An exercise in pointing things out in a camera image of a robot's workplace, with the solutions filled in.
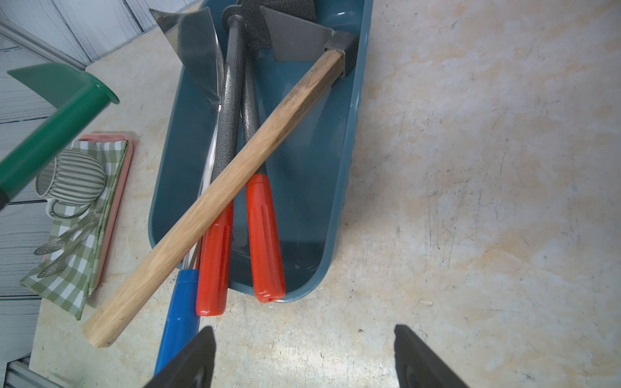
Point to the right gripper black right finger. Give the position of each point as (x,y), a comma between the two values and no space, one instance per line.
(417,365)

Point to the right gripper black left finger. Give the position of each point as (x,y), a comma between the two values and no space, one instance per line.
(192,367)

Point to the grey hoe red grip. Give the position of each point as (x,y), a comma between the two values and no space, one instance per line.
(216,245)
(267,269)

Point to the green hoe with red grip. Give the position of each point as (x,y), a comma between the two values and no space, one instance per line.
(79,97)

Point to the steel hoe with blue grip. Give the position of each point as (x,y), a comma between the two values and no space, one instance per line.
(193,37)

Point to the wooden handled hoe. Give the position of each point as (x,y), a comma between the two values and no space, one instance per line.
(242,147)

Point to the teal plastic storage box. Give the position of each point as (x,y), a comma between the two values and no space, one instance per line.
(308,172)

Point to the green white checkered cloth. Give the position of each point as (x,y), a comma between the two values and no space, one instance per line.
(70,288)

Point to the metal spoon on cloth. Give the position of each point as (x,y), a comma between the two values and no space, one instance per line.
(68,242)

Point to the grey ribbed glass cup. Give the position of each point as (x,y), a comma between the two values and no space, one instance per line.
(71,183)

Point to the pink tray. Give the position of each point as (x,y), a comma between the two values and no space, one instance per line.
(116,201)

